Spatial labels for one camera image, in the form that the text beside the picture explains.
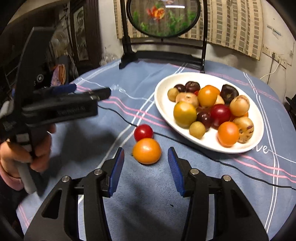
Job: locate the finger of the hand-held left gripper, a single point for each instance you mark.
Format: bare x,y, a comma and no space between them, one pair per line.
99,93
64,88

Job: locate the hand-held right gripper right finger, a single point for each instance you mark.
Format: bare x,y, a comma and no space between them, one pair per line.
175,169

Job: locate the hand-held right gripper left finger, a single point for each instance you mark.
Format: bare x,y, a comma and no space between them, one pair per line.
116,169

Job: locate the orange tomato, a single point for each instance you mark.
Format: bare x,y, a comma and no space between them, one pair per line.
146,151

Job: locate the beige round fruit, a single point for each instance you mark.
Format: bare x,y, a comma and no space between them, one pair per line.
239,105
219,100
197,129

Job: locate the small red tomato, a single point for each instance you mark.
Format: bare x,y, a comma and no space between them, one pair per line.
143,132

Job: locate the yellow-green citrus fruit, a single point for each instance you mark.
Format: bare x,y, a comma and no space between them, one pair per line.
185,114

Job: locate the red plum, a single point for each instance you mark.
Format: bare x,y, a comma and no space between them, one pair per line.
204,119
220,114

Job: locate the large orange tangerine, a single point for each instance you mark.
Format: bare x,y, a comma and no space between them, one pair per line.
227,134

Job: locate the white round plate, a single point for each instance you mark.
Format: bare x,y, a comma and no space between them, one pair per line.
161,102

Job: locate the large beige dimpled fruit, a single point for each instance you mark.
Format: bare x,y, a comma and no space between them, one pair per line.
186,99

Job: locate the small tan round fruit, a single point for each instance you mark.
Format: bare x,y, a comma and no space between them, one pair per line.
172,94

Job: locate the beige speckled fruit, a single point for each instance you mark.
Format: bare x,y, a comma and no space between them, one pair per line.
243,129

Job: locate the yellow-orange tomato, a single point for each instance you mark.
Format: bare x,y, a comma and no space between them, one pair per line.
207,95

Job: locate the small dark plum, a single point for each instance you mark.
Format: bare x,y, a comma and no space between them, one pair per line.
180,87

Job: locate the small orange tangerine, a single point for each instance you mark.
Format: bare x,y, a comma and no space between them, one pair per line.
245,114

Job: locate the dark purple round fruit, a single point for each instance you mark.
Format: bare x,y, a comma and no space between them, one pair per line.
229,92

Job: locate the person's left forearm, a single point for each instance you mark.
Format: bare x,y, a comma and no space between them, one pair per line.
5,183

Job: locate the person's left hand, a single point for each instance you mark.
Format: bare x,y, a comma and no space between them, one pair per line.
39,153

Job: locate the colourful cloth bundle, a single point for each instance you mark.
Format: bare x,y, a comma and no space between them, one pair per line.
59,74

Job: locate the clear plastic bags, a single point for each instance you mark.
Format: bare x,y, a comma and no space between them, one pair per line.
106,58

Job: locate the blue plaid tablecloth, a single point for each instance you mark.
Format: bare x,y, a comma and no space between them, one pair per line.
143,197

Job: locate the dark framed painting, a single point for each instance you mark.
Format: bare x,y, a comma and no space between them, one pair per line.
81,34

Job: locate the beige checked curtain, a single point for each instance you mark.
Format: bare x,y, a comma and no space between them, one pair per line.
231,27

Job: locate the goldfish embroidery black frame screen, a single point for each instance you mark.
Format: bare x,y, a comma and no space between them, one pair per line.
161,18

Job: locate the white wall power outlets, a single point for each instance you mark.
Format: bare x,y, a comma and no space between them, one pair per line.
276,56

